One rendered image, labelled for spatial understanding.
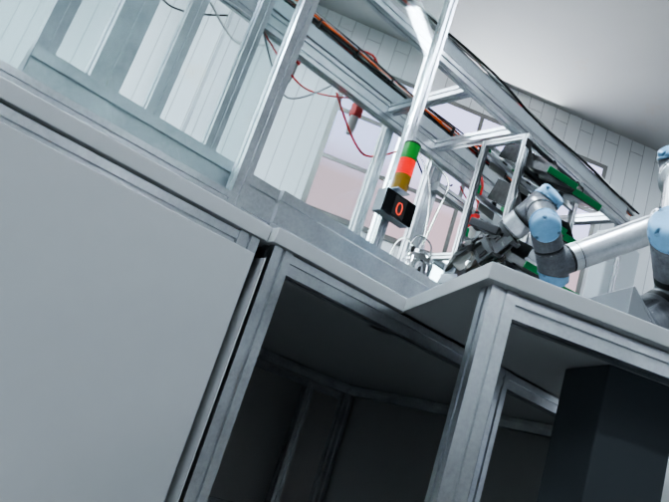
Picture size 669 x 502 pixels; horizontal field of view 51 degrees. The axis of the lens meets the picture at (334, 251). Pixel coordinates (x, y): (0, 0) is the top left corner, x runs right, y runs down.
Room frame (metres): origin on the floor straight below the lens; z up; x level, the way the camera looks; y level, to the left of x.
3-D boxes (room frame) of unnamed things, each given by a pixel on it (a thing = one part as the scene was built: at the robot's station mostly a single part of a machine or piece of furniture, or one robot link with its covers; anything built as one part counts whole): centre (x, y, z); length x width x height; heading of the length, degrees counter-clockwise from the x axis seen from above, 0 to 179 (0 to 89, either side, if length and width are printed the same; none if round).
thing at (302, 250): (2.24, -0.08, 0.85); 1.50 x 1.41 x 0.03; 126
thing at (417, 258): (2.88, -0.36, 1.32); 0.14 x 0.14 x 0.38
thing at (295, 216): (1.59, -0.21, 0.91); 0.89 x 0.06 x 0.11; 126
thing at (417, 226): (3.23, -0.35, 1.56); 0.09 x 0.04 x 1.39; 126
